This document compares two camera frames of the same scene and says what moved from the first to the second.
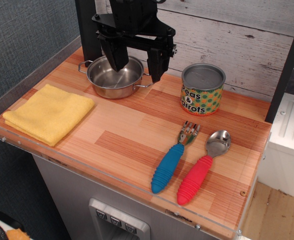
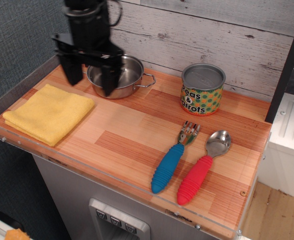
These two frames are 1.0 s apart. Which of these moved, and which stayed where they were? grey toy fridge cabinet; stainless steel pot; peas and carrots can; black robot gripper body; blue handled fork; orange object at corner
Moved: black robot gripper body
Stayed: orange object at corner; grey toy fridge cabinet; blue handled fork; peas and carrots can; stainless steel pot
